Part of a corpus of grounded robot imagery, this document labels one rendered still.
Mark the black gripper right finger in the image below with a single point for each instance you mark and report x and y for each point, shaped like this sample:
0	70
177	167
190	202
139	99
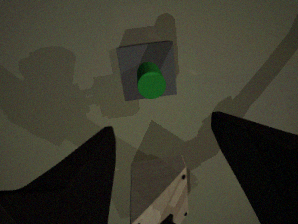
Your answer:
265	163

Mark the green cylinder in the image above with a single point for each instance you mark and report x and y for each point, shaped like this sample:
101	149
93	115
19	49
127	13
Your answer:
150	81

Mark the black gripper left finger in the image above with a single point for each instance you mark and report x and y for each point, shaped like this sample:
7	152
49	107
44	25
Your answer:
75	191

